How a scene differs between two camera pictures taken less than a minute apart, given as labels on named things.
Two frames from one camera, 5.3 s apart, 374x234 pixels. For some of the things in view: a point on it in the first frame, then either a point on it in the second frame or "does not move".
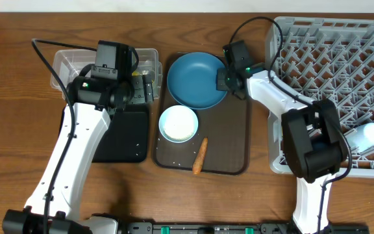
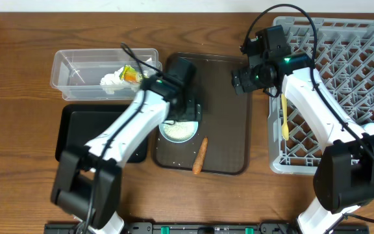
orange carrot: [199, 162] does not move
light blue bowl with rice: [178, 123] does not move
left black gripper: [144, 89] to [196, 114]
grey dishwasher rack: [350, 61] does not move
